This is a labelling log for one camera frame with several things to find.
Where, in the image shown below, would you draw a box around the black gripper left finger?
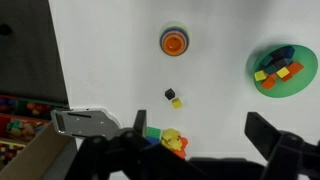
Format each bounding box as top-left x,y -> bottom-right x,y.
65,110 -> 187,180

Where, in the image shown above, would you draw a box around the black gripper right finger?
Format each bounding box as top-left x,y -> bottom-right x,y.
244,112 -> 320,180

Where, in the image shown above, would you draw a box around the yellow block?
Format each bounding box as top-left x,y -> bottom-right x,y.
172,98 -> 182,109

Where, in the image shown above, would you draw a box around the dark blue block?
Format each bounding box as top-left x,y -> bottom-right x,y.
165,89 -> 175,100

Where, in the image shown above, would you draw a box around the green plastic bowl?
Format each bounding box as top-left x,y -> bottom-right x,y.
249,44 -> 319,98

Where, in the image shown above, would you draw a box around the blocks inside green bowl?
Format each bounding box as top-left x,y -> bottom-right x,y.
253,46 -> 304,90

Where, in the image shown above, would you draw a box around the pile of colourful toys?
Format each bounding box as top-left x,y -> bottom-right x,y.
146,127 -> 188,159

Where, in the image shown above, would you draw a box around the cardboard box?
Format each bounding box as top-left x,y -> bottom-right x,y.
0,124 -> 77,180

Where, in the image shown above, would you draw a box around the toy storage bins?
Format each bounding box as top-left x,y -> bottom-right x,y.
0,95 -> 66,167

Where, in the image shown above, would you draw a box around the grey fabric divider panel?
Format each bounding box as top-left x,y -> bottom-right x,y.
0,0 -> 68,104

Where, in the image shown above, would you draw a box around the silver metal bracket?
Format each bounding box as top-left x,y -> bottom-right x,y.
51,108 -> 121,139

